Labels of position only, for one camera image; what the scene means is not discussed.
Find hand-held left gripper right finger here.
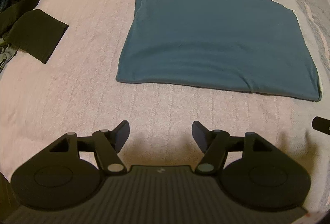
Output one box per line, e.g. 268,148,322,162
192,121,281,176

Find blue and white printed shirt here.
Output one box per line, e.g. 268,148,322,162
115,0,323,102

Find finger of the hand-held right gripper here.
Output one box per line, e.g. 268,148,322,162
311,116,330,135

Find black pants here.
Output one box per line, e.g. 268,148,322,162
0,0,69,65

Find pink and grey bedspread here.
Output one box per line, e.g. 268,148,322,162
0,0,330,183

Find grey garment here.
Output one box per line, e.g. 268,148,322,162
0,38,19,73

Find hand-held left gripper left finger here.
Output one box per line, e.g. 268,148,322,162
49,120,130,176

